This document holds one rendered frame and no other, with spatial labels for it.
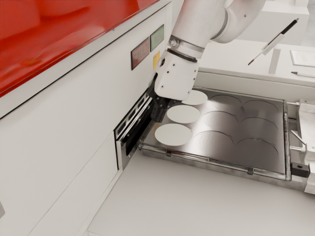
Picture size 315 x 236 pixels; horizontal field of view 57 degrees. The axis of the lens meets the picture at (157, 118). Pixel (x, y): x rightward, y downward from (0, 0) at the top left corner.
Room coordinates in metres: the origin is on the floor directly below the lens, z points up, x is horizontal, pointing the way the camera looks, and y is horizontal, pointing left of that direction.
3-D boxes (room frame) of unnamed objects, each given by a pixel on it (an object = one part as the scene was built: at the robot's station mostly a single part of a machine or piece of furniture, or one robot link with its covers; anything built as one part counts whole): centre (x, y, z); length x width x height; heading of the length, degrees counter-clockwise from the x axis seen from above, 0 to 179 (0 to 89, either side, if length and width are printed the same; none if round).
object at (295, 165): (0.49, -0.33, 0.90); 0.04 x 0.02 x 0.03; 71
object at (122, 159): (0.75, 0.02, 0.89); 0.44 x 0.02 x 0.10; 161
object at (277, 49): (0.89, -0.36, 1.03); 0.06 x 0.04 x 0.13; 71
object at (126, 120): (0.75, 0.03, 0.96); 0.44 x 0.01 x 0.02; 161
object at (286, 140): (0.63, -0.35, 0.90); 0.38 x 0.01 x 0.01; 161
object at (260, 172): (0.52, -0.12, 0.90); 0.37 x 0.01 x 0.01; 71
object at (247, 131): (0.69, -0.18, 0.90); 0.34 x 0.34 x 0.01; 71
